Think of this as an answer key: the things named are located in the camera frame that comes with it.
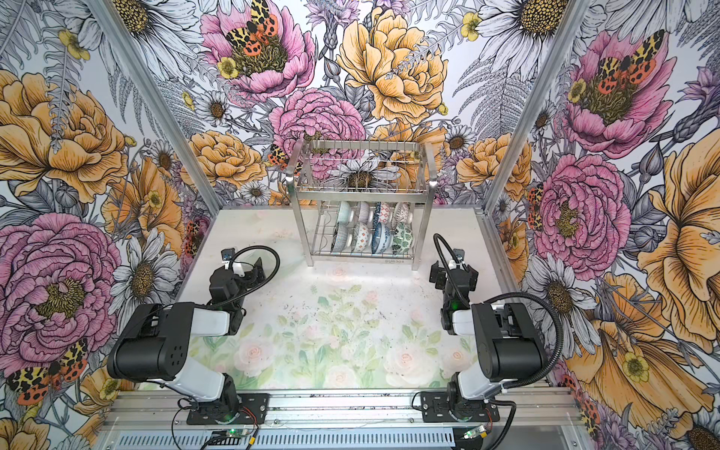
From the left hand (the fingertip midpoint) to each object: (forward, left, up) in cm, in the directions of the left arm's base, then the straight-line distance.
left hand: (248, 267), depth 94 cm
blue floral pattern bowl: (+8, -44, +5) cm, 45 cm away
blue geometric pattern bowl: (+20, -46, +4) cm, 51 cm away
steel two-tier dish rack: (+26, -38, +5) cm, 46 cm away
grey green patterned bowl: (+21, -39, +4) cm, 44 cm away
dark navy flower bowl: (+9, -30, +5) cm, 32 cm away
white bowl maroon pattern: (+20, -53, +4) cm, 56 cm away
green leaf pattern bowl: (+12, -53, -2) cm, 54 cm away
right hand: (-2, -67, 0) cm, 67 cm away
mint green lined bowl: (+22, -31, +4) cm, 38 cm away
